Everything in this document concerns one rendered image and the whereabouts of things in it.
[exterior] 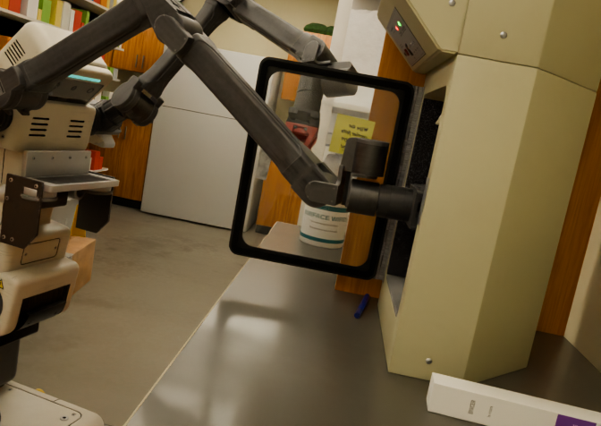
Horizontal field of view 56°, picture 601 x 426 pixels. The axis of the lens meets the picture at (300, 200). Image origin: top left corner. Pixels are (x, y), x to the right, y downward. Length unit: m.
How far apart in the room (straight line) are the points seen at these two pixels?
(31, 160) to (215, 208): 4.57
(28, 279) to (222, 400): 0.87
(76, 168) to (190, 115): 4.41
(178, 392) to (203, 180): 5.23
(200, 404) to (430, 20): 0.58
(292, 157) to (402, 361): 0.37
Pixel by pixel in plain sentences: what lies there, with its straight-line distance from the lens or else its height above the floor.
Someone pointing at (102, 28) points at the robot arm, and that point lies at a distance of 1.14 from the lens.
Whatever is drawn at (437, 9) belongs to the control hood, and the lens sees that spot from 0.83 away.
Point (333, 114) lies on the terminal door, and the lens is 1.11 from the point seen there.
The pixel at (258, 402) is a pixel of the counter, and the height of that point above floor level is 0.94.
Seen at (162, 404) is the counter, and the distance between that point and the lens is 0.70.
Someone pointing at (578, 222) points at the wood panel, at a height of 1.18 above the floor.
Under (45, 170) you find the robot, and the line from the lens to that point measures 1.46.
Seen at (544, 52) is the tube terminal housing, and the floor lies 1.43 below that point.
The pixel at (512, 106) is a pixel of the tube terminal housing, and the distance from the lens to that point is 0.84.
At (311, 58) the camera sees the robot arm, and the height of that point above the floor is 1.41.
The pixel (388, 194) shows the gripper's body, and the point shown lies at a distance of 0.94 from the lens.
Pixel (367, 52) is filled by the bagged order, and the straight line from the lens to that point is 2.23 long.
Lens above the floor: 1.29
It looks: 8 degrees down
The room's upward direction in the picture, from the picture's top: 11 degrees clockwise
